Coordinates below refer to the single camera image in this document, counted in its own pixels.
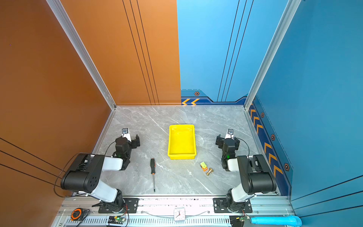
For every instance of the small right circuit board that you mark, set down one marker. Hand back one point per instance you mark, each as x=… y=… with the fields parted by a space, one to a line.
x=243 y=219

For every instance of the brass bolt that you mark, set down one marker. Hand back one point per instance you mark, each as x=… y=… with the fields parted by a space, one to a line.
x=210 y=170

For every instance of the green orange small block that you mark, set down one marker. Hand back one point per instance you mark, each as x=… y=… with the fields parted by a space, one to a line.
x=203 y=166

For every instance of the orange black tape measure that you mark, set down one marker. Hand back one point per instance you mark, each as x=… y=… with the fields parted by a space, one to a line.
x=77 y=214

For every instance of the aluminium front rail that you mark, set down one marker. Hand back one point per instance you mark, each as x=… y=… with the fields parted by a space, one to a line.
x=158 y=211

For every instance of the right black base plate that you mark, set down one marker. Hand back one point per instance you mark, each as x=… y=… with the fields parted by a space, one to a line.
x=220 y=206

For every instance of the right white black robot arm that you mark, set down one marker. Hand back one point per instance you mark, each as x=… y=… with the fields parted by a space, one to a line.
x=255 y=174

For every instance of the green circuit board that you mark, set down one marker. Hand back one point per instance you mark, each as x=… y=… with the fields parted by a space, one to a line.
x=117 y=221

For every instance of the white analog clock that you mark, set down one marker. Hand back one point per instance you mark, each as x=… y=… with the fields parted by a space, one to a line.
x=179 y=214

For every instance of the light blue tube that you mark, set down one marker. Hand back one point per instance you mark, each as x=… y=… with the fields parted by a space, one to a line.
x=293 y=221

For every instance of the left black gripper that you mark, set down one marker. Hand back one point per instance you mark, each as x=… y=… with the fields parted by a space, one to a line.
x=133 y=143

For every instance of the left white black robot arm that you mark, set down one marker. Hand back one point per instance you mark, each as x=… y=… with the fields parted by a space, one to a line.
x=83 y=176

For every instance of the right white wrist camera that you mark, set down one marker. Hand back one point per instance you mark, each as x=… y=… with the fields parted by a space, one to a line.
x=230 y=133

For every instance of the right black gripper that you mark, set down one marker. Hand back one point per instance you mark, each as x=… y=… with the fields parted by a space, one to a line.
x=220 y=140

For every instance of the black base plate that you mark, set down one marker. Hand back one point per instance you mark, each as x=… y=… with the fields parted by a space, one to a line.
x=220 y=206
x=129 y=204

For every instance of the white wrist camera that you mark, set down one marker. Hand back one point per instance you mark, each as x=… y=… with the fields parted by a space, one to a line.
x=126 y=133
x=230 y=133

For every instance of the yellow plastic bin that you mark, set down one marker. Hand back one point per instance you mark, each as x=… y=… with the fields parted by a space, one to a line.
x=182 y=142

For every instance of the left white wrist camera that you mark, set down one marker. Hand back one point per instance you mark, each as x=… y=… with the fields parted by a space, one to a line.
x=126 y=133

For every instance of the black orange screwdriver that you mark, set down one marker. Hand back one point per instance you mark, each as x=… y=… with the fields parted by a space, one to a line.
x=153 y=171

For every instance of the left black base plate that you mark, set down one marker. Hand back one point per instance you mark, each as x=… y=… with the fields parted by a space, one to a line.
x=129 y=204

